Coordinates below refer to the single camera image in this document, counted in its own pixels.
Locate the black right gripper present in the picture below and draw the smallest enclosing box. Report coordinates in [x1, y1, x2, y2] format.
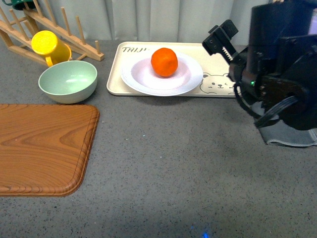
[202, 19, 310, 117]

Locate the orange fruit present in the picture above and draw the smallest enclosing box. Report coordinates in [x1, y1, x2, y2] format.
[151, 48, 178, 77]

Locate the white round plate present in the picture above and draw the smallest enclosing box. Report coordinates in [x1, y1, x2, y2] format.
[120, 52, 203, 97]

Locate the beige bear tray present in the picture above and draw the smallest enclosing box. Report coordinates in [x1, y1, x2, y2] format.
[107, 42, 235, 98]

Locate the purple plastic cup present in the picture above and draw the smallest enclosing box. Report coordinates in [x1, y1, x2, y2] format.
[308, 8, 317, 35]

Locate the grey folded cloth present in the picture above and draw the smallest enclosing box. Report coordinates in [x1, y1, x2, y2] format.
[250, 101, 317, 147]

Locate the grey curtain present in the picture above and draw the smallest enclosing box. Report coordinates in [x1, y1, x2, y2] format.
[49, 0, 267, 45]

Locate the green bowl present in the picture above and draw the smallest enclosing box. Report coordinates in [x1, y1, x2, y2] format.
[38, 60, 98, 104]

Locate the yellow mug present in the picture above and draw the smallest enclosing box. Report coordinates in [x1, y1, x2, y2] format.
[31, 30, 72, 67]

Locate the wooden dish rack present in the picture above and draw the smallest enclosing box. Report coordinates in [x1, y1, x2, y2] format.
[0, 0, 105, 65]

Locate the dark green mug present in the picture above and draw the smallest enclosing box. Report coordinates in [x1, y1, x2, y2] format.
[2, 0, 36, 10]

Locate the wooden cutting board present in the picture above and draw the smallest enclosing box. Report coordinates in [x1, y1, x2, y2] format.
[0, 104, 100, 197]

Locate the black cable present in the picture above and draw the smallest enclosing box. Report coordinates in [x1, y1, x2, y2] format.
[233, 83, 299, 128]

